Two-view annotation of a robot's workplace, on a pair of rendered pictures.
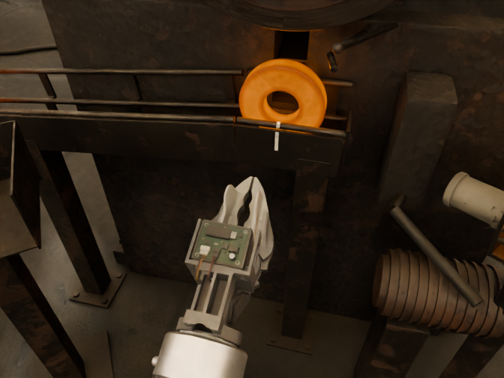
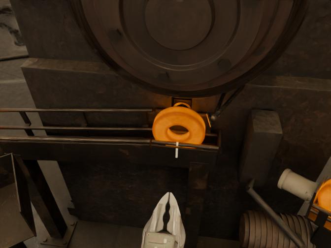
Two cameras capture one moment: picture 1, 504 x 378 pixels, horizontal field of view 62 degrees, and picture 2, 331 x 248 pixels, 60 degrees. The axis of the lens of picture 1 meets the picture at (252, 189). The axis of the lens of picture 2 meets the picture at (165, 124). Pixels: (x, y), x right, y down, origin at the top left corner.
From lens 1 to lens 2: 0.19 m
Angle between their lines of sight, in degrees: 4
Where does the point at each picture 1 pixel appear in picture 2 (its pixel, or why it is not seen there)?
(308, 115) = (195, 137)
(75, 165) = not seen: hidden behind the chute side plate
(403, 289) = (258, 237)
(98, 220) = (54, 185)
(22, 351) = not seen: outside the picture
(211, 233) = (152, 241)
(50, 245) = not seen: hidden behind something
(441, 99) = (273, 131)
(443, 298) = (281, 241)
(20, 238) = (22, 231)
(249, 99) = (158, 129)
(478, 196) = (297, 185)
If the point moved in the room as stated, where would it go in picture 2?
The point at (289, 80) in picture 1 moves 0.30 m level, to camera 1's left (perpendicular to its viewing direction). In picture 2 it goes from (183, 120) to (72, 127)
